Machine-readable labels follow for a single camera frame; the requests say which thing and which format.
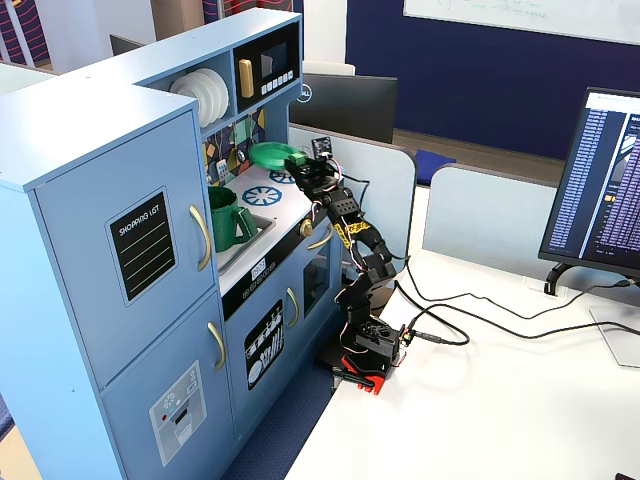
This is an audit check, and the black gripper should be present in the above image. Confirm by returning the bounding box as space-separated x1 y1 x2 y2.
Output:
285 157 347 202

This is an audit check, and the black Dell monitor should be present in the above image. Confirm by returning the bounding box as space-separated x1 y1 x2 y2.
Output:
289 72 400 147

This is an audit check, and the white desk divider panel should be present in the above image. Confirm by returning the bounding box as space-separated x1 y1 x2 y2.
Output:
421 162 572 287
288 123 418 264

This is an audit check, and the grey toy sink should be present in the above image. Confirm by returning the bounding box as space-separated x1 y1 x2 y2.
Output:
216 211 277 274

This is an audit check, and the toy microwave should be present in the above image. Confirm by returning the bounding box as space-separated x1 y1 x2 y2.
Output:
233 23 302 114

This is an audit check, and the blue office chair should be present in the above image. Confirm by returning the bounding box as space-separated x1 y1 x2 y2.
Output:
415 148 459 187

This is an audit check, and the red base clamp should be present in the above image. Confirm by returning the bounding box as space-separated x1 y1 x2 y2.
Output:
331 349 397 397

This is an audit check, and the blue toy kitchen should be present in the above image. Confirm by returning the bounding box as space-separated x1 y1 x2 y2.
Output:
0 9 347 480

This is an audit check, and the lit computer monitor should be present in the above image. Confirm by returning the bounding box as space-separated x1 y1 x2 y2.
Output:
537 85 640 279

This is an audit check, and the small wrist camera board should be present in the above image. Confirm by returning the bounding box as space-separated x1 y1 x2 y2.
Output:
310 134 336 160

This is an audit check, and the gold oven handle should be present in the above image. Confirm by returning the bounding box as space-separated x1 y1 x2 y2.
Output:
305 222 336 251

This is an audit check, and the green pot with handle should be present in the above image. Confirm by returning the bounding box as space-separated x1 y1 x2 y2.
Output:
207 185 260 253

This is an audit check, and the gold microwave door handle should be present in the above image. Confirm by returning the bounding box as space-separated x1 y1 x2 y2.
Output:
238 58 254 99

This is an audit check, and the gold curved fridge handle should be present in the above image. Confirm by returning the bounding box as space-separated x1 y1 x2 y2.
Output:
206 320 228 372
188 203 213 273

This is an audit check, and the gold dishwasher handle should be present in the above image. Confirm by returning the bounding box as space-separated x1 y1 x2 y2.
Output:
285 286 301 330

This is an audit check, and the long black camera cable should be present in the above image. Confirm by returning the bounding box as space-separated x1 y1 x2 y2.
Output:
342 173 632 320

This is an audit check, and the white wall whiteboard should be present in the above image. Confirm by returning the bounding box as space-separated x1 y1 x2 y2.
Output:
402 0 640 47

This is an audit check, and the looped black power cable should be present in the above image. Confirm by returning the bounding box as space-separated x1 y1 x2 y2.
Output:
407 303 640 347

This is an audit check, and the silver monitor base plate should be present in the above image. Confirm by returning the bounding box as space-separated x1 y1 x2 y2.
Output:
589 305 640 370

